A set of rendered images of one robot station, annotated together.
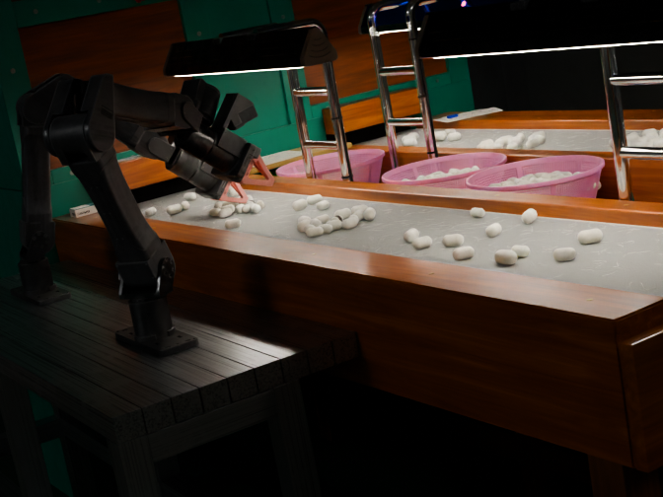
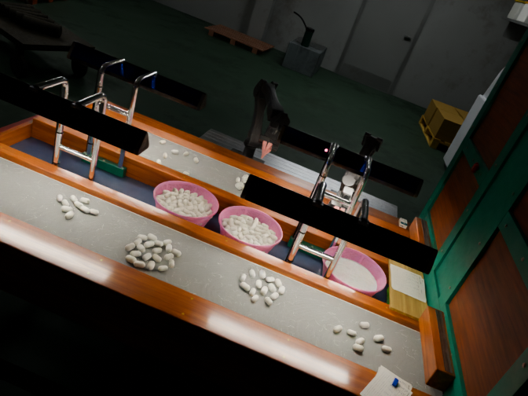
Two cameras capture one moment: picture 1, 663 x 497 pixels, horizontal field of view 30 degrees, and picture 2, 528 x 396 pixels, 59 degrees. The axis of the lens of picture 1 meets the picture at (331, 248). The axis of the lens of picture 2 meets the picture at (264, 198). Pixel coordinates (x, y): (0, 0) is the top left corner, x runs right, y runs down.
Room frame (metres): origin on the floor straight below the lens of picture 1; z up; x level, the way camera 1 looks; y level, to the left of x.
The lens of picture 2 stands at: (3.50, -1.55, 1.74)
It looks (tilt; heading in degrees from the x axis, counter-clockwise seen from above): 28 degrees down; 125
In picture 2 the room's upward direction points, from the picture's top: 20 degrees clockwise
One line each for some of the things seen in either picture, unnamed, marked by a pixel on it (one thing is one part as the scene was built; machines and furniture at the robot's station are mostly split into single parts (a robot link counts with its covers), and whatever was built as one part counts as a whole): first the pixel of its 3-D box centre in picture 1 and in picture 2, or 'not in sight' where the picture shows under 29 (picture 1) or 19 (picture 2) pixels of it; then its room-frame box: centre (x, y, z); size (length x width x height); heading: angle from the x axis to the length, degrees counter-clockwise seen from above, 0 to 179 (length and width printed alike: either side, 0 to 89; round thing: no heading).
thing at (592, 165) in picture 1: (537, 194); (184, 207); (2.34, -0.41, 0.72); 0.27 x 0.27 x 0.10
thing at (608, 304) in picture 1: (271, 292); (242, 177); (2.15, 0.12, 0.67); 1.81 x 0.12 x 0.19; 31
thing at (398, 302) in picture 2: (283, 158); (407, 288); (3.14, 0.08, 0.77); 0.33 x 0.15 x 0.01; 121
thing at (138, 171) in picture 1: (151, 167); (419, 240); (3.01, 0.40, 0.83); 0.30 x 0.06 x 0.07; 121
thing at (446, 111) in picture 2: not in sight; (454, 130); (1.33, 5.51, 0.21); 1.22 x 0.89 x 0.43; 120
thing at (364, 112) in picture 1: (374, 109); (435, 345); (3.36, -0.18, 0.83); 0.30 x 0.06 x 0.07; 121
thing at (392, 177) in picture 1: (447, 187); (247, 234); (2.58, -0.26, 0.72); 0.27 x 0.27 x 0.10
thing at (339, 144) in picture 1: (288, 126); (330, 202); (2.70, 0.04, 0.90); 0.20 x 0.19 x 0.45; 31
